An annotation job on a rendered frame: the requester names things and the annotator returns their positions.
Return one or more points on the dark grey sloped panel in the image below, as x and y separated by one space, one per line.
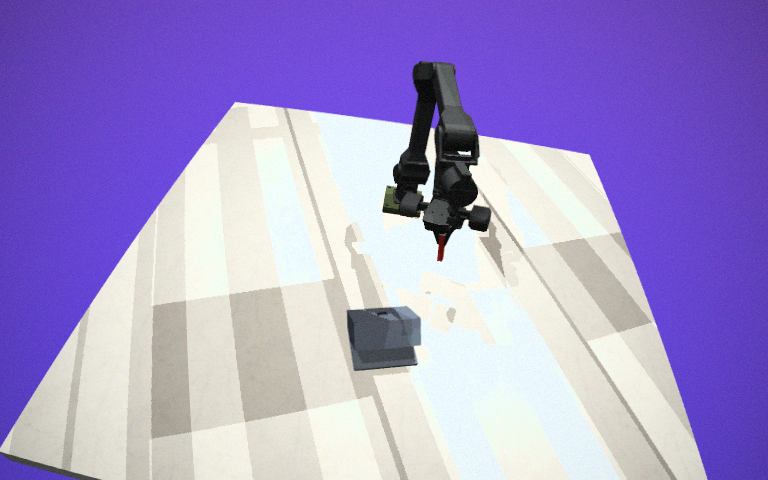
383 337

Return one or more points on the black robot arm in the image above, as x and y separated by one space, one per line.
455 131

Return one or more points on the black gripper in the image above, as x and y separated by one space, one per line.
478 218

